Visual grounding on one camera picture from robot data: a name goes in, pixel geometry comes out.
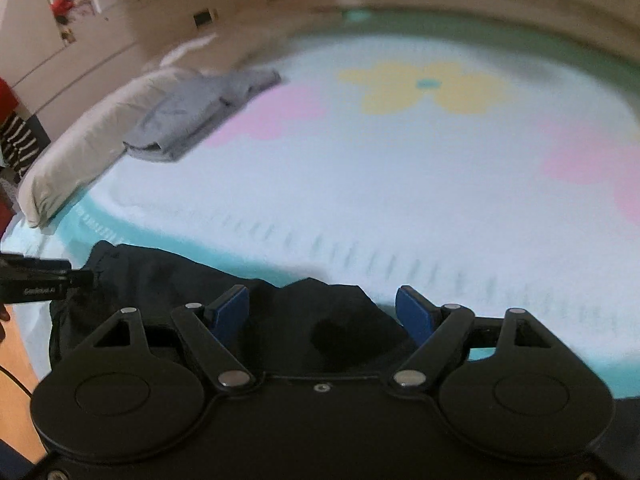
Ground black pants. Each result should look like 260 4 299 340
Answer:
49 242 418 376

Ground red white striped clothing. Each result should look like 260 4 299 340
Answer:
0 77 51 231

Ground white pillow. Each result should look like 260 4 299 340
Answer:
17 66 200 229

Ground floral white bed blanket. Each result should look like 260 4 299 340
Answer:
1 11 639 398

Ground folded grey garment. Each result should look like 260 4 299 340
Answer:
124 70 282 162

